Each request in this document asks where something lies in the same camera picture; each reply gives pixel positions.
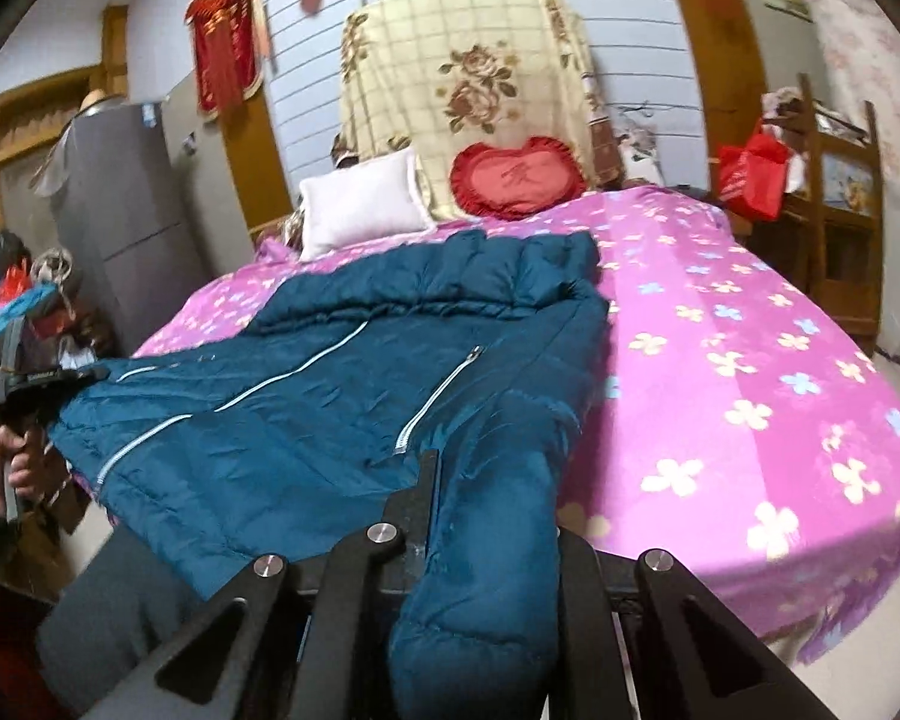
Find bright blue cloth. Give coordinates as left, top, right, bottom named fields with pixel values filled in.
left=0, top=283, right=65, bottom=376

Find pile of clothes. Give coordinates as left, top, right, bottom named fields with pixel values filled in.
left=611, top=109, right=665, bottom=185

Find grey refrigerator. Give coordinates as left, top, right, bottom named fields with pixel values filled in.
left=49, top=100, right=215, bottom=357

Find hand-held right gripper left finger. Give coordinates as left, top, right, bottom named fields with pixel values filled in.
left=82, top=450, right=440, bottom=720

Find cream checked floral blanket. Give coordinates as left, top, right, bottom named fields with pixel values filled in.
left=340, top=0, right=620, bottom=222

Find red wall hanging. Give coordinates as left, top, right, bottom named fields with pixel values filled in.
left=186, top=0, right=265, bottom=119

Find red heart cushion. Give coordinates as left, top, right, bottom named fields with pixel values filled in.
left=450, top=136, right=587, bottom=222

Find pink floral curtain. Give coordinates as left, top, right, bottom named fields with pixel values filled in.
left=799, top=0, right=900, bottom=391

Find person's grey trousers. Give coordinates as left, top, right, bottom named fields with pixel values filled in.
left=37, top=517, right=222, bottom=720

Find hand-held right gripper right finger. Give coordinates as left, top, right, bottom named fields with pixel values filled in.
left=555, top=525, right=822, bottom=720

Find pink floral bed sheet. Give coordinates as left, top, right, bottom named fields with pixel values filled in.
left=131, top=184, right=900, bottom=665

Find wooden shelf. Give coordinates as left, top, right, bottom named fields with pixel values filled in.
left=765, top=73, right=886, bottom=338

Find red shopping bag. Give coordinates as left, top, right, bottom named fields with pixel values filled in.
left=716, top=127, right=792, bottom=222

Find teal puffer jacket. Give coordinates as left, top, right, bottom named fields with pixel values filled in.
left=45, top=229, right=612, bottom=720

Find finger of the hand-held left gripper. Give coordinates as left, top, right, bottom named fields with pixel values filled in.
left=41, top=364, right=112, bottom=395

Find person's left hand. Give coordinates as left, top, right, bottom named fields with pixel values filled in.
left=0, top=426, right=47, bottom=512

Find white pillow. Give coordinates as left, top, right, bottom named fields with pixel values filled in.
left=298, top=146, right=436, bottom=262

